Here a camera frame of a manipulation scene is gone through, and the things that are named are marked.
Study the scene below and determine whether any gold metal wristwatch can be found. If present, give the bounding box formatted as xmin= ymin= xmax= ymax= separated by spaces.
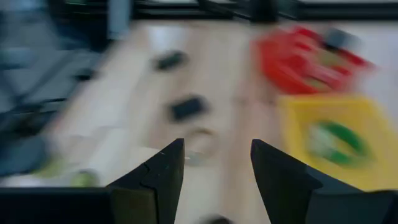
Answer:
xmin=183 ymin=126 xmax=218 ymax=167

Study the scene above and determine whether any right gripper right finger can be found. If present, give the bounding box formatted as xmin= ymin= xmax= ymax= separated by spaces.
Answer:
xmin=250 ymin=139 xmax=323 ymax=224

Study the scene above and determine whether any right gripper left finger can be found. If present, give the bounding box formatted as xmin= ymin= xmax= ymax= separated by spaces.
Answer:
xmin=107 ymin=138 xmax=186 ymax=224

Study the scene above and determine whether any yellow plastic basket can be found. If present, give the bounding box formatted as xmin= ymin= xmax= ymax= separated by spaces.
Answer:
xmin=278 ymin=93 xmax=398 ymax=192

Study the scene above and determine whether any red plastic basket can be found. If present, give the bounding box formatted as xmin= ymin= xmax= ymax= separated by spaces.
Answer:
xmin=253 ymin=26 xmax=376 ymax=96

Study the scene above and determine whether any black screen device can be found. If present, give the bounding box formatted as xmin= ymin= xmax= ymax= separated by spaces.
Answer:
xmin=150 ymin=49 xmax=190 ymax=72

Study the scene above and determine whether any green wristband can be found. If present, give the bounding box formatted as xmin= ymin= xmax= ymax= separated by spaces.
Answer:
xmin=306 ymin=119 xmax=373 ymax=167

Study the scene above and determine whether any silver aluminium bracket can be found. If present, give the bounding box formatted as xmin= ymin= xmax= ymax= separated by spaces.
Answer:
xmin=107 ymin=0 xmax=131 ymax=40

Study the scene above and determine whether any black rectangular block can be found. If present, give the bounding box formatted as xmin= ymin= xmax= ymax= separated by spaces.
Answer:
xmin=166 ymin=95 xmax=209 ymax=123

